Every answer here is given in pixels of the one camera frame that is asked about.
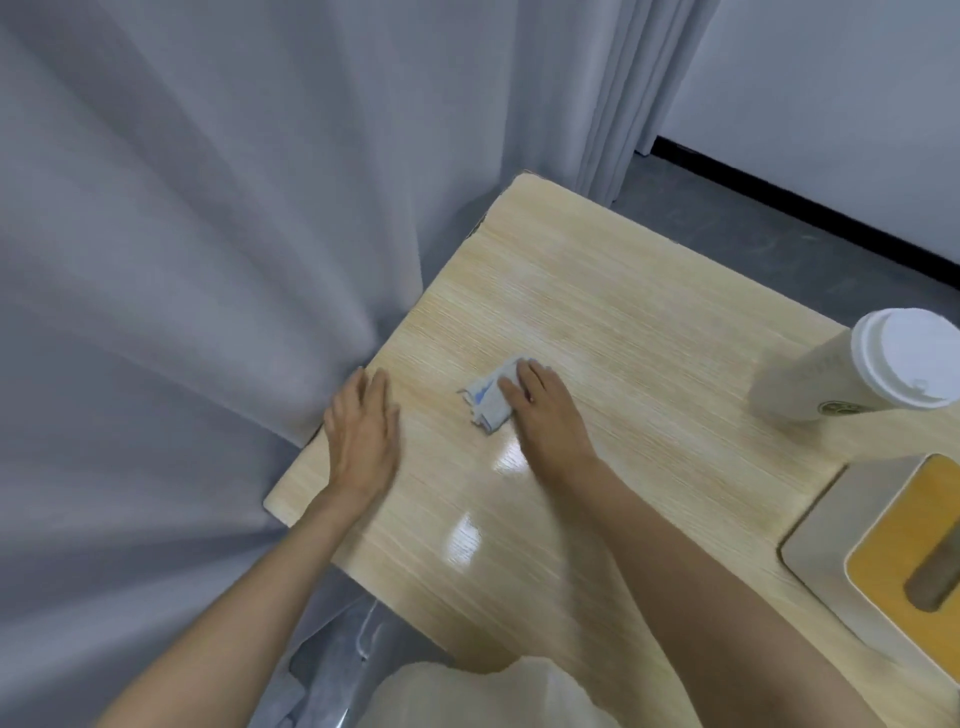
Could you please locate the white and blue wiping cloth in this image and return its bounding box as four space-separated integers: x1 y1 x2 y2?
458 355 526 436

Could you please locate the person's right hand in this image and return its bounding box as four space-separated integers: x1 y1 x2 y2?
498 359 601 483

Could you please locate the person's left forearm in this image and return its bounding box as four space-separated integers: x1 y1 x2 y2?
96 489 370 728

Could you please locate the white lidded paper cup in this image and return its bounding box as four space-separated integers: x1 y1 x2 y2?
750 308 960 423

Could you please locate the black baseboard strip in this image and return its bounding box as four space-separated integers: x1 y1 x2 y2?
651 135 960 290

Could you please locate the person's left hand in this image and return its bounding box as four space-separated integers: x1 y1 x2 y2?
323 366 402 510

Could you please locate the white tissue box wooden lid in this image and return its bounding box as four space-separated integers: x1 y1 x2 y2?
780 453 960 684

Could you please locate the person's right forearm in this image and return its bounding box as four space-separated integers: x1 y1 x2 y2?
534 459 886 728

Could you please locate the white plastic bag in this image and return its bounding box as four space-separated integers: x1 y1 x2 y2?
358 657 624 728

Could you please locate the grey curtain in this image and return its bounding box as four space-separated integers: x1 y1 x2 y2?
0 0 721 728

